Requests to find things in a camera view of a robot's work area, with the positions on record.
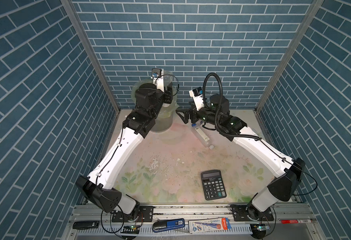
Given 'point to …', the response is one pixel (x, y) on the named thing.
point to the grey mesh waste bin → (164, 120)
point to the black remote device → (85, 224)
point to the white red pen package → (195, 226)
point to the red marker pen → (289, 221)
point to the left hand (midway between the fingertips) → (166, 82)
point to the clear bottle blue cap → (194, 124)
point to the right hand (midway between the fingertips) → (181, 105)
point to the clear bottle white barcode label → (202, 135)
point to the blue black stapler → (165, 224)
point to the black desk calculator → (213, 185)
